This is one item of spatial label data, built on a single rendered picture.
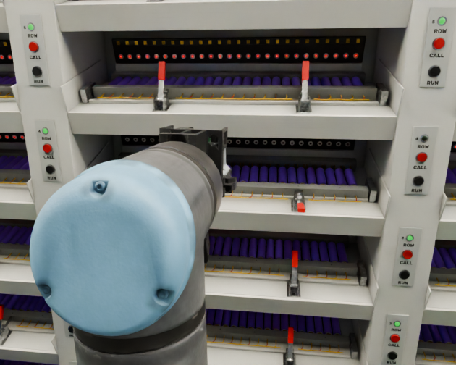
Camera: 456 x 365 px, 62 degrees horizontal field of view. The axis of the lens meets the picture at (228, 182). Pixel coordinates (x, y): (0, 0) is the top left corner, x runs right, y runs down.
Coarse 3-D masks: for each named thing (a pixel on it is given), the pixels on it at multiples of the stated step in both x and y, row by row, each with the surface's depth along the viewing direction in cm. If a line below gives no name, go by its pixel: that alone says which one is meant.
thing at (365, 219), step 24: (240, 168) 88; (360, 168) 86; (384, 192) 71; (216, 216) 75; (240, 216) 74; (264, 216) 73; (288, 216) 73; (312, 216) 72; (336, 216) 72; (360, 216) 71; (384, 216) 70
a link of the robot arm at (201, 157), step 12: (156, 144) 34; (168, 144) 32; (180, 144) 33; (192, 156) 31; (204, 156) 33; (204, 168) 31; (216, 168) 34; (216, 180) 32; (216, 192) 32; (216, 204) 31
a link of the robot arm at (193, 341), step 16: (192, 320) 24; (80, 336) 23; (96, 336) 22; (160, 336) 22; (176, 336) 23; (192, 336) 24; (80, 352) 24; (96, 352) 23; (112, 352) 22; (128, 352) 22; (144, 352) 22; (160, 352) 23; (176, 352) 23; (192, 352) 24
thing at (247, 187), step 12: (240, 192) 78; (252, 192) 77; (264, 192) 77; (276, 192) 77; (288, 192) 76; (312, 192) 76; (324, 192) 76; (336, 192) 75; (348, 192) 75; (360, 192) 75
